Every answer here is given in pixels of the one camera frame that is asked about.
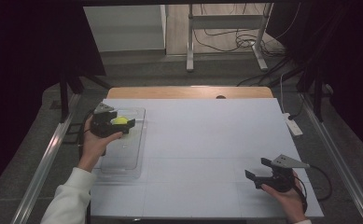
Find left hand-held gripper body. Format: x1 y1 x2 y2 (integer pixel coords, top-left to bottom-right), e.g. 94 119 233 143
90 102 123 138

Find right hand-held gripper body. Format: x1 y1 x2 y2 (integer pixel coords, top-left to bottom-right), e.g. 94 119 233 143
254 154 311 192

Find yellow tennis ball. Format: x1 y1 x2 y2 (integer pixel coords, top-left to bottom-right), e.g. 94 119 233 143
111 116 130 126

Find clear plastic container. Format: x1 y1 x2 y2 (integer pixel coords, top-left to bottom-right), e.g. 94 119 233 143
95 106 147 180

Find person's left hand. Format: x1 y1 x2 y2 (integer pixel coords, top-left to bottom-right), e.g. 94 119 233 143
77 118 123 173

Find person's right hand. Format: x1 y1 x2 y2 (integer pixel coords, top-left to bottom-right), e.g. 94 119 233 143
260 183 308 223

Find white power strip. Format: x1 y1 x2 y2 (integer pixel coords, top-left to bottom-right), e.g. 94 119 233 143
283 112 304 137

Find black stand leg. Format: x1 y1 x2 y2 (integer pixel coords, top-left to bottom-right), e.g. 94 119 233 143
58 72 112 124
313 70 326 123

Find white surface board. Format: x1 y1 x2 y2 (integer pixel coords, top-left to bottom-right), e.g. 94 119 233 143
89 98 325 218

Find wooden table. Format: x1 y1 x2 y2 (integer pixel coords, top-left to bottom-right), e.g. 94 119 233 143
106 86 274 100

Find white cabinet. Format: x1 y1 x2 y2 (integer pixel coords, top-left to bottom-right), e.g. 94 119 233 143
83 4 168 54

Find dark curtain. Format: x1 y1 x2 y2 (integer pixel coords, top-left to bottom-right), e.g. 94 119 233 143
266 0 363 153
0 0 106 200

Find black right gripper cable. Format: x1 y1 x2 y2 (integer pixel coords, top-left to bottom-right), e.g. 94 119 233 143
294 164 333 213

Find metal rail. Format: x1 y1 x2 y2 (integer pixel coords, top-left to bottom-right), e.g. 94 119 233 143
10 92 81 224
300 92 363 224

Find black plug cable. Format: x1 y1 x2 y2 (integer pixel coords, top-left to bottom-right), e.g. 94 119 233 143
288 98 305 121

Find white power cable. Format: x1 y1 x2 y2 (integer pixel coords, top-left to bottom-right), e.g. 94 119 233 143
279 73 287 115

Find tangle of black floor cables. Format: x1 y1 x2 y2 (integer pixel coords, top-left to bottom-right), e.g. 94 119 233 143
193 3 301 88

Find white metal desk frame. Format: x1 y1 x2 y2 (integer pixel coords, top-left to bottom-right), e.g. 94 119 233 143
186 3 274 73

